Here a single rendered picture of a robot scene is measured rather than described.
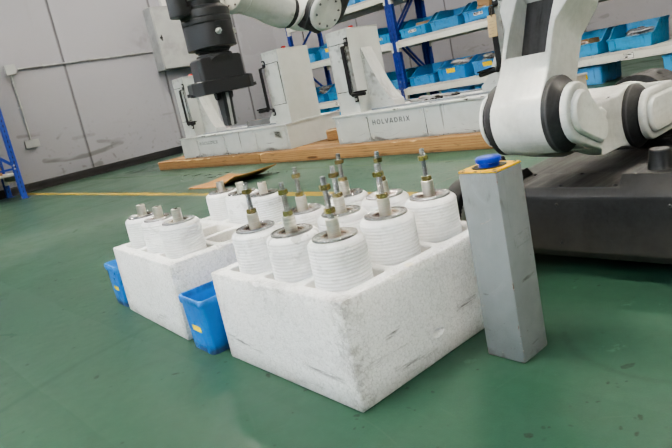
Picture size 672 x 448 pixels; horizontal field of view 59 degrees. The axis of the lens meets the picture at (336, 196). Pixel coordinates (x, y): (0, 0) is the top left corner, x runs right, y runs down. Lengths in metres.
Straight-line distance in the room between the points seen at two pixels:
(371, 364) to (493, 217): 0.29
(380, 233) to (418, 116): 2.50
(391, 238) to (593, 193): 0.44
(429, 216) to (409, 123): 2.46
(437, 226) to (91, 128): 6.63
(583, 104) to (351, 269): 0.52
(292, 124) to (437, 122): 1.36
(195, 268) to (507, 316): 0.70
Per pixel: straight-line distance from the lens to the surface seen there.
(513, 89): 1.18
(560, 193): 1.28
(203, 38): 1.08
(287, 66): 4.42
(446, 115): 3.34
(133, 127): 7.69
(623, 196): 1.22
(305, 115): 4.47
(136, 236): 1.61
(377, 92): 3.86
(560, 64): 1.21
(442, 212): 1.07
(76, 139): 7.43
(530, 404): 0.92
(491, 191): 0.92
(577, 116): 1.14
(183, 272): 1.36
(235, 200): 1.58
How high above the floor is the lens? 0.49
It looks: 11 degrees down
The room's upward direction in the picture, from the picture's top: 12 degrees counter-clockwise
